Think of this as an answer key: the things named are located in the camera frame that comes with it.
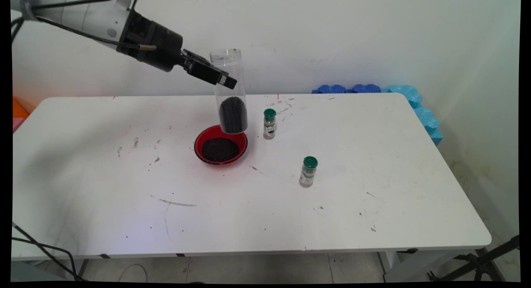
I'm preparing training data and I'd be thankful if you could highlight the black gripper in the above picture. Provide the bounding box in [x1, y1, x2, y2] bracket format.
[116, 9, 238, 90]

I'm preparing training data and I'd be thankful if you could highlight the clear jar with black seeds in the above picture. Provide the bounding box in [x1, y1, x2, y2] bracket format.
[209, 49, 248, 134]

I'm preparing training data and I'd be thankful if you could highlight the red plastic bowl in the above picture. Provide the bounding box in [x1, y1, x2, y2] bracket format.
[194, 125, 248, 166]

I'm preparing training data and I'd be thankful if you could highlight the black seeds pile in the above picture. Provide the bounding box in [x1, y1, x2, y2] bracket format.
[202, 138, 240, 163]

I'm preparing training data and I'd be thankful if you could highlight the green-capped spice bottle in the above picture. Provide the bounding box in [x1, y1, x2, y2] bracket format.
[263, 109, 277, 140]
[300, 156, 319, 188]

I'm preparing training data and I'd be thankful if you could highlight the orange box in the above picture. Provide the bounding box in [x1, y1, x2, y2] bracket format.
[12, 96, 30, 119]

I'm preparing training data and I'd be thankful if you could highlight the light blue foam mat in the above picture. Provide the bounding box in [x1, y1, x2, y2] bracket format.
[382, 85, 443, 146]

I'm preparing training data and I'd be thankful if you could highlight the white table leg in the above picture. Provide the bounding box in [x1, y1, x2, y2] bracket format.
[58, 259, 88, 281]
[378, 251, 457, 283]

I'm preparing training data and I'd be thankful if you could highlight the black cable with beige plug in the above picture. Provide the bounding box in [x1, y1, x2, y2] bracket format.
[35, 15, 158, 52]

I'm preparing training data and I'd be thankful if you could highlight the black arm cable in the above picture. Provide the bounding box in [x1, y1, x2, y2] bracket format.
[12, 0, 141, 44]

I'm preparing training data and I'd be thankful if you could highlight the thin grey floor cable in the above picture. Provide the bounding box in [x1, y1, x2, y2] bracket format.
[118, 264, 148, 283]

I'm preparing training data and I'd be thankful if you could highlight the black floor cable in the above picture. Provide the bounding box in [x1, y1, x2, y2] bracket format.
[12, 223, 86, 281]

